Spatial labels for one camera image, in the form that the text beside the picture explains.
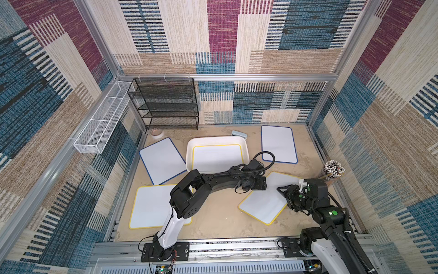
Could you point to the tape roll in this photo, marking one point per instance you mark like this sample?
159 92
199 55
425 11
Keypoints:
156 133

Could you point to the blue-framed whiteboard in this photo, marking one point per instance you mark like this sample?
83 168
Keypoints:
162 161
280 142

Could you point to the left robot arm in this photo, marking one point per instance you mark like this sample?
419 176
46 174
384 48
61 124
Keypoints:
188 196

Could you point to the blue-framed whiteboard left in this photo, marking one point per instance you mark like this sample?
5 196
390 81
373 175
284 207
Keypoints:
162 161

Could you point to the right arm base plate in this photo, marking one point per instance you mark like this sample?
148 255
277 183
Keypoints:
292 247

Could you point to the cup of pencils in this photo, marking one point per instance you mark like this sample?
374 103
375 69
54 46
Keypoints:
332 170

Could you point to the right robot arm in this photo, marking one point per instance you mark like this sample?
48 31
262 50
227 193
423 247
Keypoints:
333 242

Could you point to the blue-framed whiteboard back right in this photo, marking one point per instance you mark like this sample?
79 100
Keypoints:
280 142

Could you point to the aluminium front rail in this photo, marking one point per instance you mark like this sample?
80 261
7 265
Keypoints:
200 251

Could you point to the white plastic storage box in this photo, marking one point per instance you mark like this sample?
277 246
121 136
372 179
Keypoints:
207 141

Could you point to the black wire mesh shelf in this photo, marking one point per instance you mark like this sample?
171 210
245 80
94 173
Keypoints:
165 103

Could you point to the yellow-framed whiteboard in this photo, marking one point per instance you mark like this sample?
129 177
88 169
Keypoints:
151 207
265 206
216 158

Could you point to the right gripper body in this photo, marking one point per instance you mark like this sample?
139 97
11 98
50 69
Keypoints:
290 194

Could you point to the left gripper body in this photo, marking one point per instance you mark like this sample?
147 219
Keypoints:
258 185

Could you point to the white wire mesh basket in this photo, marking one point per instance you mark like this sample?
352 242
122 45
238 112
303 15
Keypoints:
98 130

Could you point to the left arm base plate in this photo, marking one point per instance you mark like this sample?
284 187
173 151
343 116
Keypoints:
154 252

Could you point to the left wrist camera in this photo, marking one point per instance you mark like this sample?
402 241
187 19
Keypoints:
254 165

